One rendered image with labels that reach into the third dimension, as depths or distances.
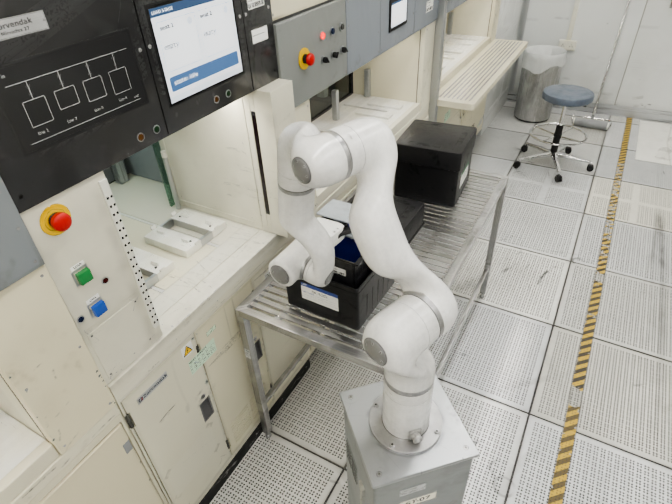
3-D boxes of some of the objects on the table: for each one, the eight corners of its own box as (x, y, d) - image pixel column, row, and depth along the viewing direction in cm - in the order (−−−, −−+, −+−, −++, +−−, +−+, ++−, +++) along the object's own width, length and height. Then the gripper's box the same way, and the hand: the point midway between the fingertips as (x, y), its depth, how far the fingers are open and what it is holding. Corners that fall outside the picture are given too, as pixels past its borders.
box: (454, 208, 206) (461, 154, 191) (391, 195, 217) (393, 143, 202) (470, 178, 227) (477, 127, 211) (411, 168, 237) (414, 118, 222)
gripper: (335, 242, 132) (367, 210, 144) (286, 226, 139) (320, 197, 152) (337, 263, 137) (367, 230, 149) (289, 247, 144) (321, 217, 156)
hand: (340, 217), depth 149 cm, fingers closed on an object, 4 cm apart
